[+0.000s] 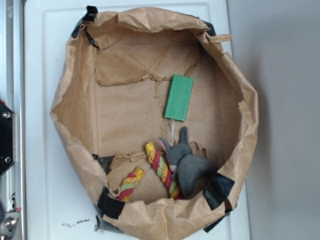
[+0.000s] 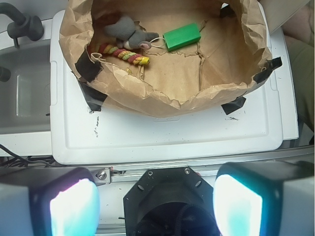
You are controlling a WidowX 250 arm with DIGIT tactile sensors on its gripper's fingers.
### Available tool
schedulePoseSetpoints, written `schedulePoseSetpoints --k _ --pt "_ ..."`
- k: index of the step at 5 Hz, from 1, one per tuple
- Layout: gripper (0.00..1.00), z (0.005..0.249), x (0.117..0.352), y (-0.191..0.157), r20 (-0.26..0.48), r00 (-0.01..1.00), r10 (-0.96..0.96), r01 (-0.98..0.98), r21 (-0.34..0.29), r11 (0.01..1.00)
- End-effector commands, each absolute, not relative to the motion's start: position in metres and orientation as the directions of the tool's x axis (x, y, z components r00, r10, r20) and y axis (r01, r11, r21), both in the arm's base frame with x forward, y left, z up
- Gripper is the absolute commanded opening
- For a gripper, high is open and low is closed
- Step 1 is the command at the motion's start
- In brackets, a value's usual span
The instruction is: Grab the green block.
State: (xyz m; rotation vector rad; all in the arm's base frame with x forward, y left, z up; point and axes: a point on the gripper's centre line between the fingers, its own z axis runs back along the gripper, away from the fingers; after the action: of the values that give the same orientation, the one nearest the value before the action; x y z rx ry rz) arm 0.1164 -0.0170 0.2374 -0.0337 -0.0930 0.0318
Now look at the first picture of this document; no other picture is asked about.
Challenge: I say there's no green rectangular block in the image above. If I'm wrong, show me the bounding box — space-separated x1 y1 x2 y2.
164 74 194 122

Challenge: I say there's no grey plush rabbit toy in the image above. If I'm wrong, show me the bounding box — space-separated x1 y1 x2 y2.
158 126 217 197

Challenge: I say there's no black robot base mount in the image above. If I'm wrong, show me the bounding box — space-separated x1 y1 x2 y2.
0 100 15 177

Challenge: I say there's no white plastic tray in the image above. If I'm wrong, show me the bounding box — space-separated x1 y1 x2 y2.
23 1 252 240

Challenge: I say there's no brown paper bag bin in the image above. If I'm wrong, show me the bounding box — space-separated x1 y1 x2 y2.
50 7 259 240

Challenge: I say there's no red yellow green rope toy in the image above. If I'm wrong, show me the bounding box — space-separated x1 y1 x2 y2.
117 141 184 202

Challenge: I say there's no aluminium frame rail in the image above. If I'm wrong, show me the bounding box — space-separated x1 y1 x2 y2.
0 0 27 240

